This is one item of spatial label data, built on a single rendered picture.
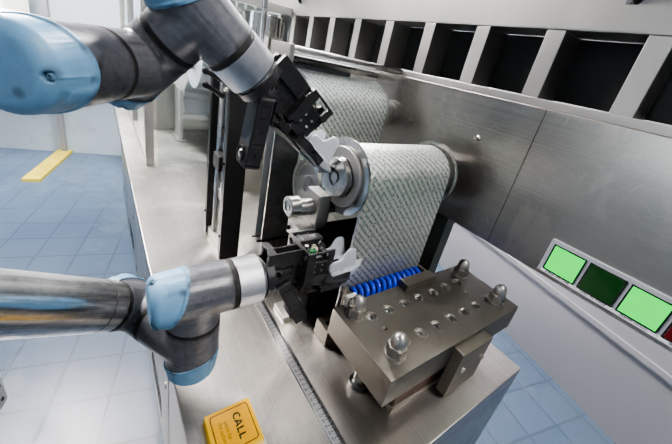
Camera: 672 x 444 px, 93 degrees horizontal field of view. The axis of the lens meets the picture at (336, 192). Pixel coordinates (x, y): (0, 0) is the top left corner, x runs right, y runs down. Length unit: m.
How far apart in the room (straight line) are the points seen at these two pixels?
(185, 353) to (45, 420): 1.32
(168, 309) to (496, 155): 0.67
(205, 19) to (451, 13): 0.63
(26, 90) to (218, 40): 0.19
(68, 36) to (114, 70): 0.04
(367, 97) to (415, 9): 0.29
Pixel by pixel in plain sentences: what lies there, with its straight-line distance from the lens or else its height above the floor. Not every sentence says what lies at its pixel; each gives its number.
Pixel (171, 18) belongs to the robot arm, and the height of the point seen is 1.45.
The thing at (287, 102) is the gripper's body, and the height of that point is 1.37.
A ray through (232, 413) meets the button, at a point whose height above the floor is 0.92.
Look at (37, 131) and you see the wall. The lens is 4.38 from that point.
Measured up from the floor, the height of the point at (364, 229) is 1.17.
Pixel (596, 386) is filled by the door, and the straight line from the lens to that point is 2.37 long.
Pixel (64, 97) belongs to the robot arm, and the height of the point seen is 1.38.
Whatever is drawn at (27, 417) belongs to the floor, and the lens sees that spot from 1.86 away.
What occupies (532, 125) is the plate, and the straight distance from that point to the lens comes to 0.75.
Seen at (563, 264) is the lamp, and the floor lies 1.18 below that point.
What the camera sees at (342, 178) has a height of 1.26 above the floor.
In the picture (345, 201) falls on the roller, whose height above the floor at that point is 1.21.
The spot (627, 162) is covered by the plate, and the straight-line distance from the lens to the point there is 0.70.
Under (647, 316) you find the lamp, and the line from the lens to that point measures 0.73.
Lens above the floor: 1.45
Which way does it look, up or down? 23 degrees down
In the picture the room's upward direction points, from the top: 12 degrees clockwise
